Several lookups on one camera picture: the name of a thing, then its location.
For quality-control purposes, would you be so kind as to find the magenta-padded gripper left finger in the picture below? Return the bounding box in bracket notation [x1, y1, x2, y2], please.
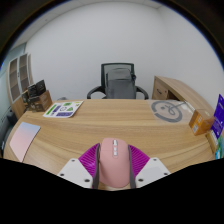
[56, 142, 102, 190]

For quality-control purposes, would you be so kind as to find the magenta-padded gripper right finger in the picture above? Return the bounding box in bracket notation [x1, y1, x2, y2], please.
[126, 144, 172, 190]

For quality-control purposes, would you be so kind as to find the pink computer mouse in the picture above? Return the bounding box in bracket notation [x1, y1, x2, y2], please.
[98, 138, 131, 189]

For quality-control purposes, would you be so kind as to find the pink-blue gradient mouse pad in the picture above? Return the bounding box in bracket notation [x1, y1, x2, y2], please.
[8, 121, 42, 163]

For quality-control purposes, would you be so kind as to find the white sheet with green-purple prints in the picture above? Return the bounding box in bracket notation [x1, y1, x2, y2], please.
[42, 100, 84, 119]

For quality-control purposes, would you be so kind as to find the orange cardboard box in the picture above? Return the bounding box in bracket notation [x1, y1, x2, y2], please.
[188, 108, 216, 136]

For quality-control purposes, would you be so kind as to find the teal box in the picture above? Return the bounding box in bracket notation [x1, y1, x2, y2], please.
[214, 136, 224, 160]

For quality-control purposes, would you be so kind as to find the tall brown coffee box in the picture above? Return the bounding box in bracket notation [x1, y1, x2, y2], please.
[36, 89, 54, 113]

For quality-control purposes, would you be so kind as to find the black leather chair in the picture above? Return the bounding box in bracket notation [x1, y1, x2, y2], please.
[0, 109, 18, 158]

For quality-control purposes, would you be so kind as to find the purple box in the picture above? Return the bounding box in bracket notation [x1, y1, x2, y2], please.
[210, 93, 224, 140]

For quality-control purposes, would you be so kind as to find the wooden side desk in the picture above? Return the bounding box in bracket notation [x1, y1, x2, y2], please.
[151, 75, 214, 114]

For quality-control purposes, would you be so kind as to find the grey backpack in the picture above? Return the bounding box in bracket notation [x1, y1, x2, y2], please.
[105, 67, 137, 100]

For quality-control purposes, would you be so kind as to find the black mesh office chair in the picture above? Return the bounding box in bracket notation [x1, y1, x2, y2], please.
[86, 62, 150, 100]

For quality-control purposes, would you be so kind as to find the wooden shelf unit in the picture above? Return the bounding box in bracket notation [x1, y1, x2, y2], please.
[6, 53, 34, 119]

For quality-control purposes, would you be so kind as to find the clear sheet with grey ring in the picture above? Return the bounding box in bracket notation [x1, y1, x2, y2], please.
[150, 99, 188, 123]

